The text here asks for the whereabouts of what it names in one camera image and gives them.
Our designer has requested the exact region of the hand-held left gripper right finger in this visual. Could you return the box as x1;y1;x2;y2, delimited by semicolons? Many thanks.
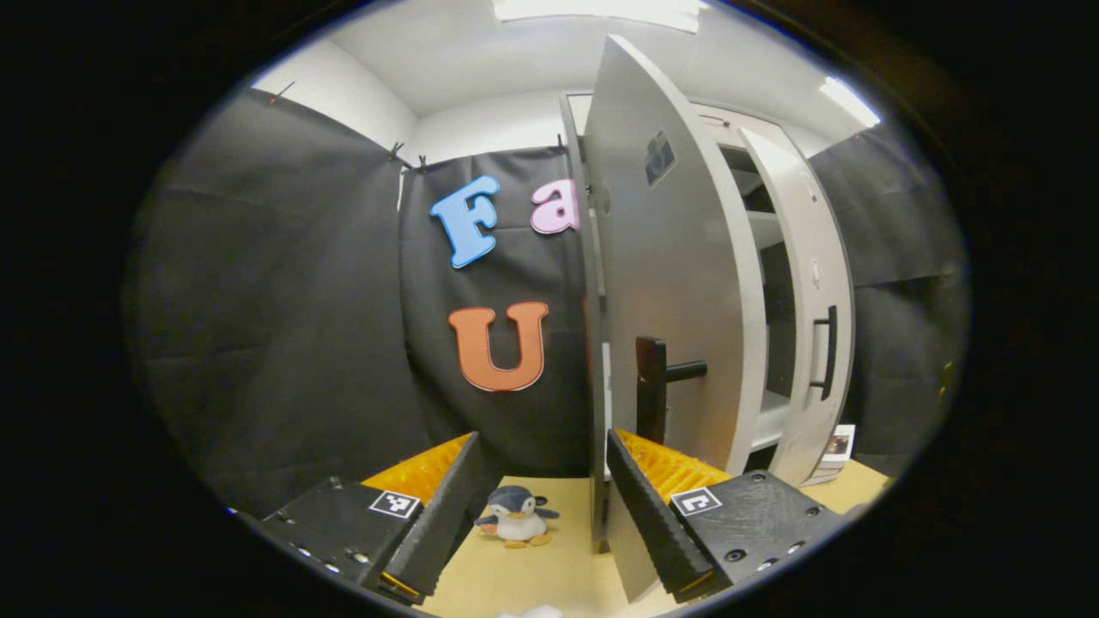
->
605;427;847;604

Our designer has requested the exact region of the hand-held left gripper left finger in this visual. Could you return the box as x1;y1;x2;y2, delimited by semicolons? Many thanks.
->
256;431;482;606

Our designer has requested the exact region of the white cabinet door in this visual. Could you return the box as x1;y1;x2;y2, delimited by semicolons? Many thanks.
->
738;127;857;488
560;34;768;603

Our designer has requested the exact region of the white cabinet shelf board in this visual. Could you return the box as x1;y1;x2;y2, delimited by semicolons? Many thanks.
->
751;391;791;452
745;210;784;250

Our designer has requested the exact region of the white grey cabinet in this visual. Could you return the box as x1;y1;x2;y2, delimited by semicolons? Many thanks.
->
562;90;799;473

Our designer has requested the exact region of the white cabinet drawer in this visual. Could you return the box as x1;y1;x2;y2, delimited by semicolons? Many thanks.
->
687;101;786;151

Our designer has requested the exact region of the penguin plush toy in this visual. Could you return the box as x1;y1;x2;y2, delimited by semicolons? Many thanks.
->
474;485;561;549

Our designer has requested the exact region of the black backdrop cloth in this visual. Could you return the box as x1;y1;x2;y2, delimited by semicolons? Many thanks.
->
807;120;971;477
399;146;602;482
124;86;430;516

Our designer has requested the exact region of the small ceiling light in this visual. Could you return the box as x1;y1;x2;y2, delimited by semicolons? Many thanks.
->
818;76;883;129

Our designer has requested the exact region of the long ceiling light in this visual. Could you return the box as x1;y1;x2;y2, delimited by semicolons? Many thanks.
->
491;0;707;33

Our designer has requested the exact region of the black left door handle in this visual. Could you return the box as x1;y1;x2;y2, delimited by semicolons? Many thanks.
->
635;336;709;447

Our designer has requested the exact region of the black door handle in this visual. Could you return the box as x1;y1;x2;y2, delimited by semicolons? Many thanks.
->
810;305;839;402
635;336;709;447

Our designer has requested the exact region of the black right door handle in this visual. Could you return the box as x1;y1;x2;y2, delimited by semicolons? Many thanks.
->
810;305;839;402

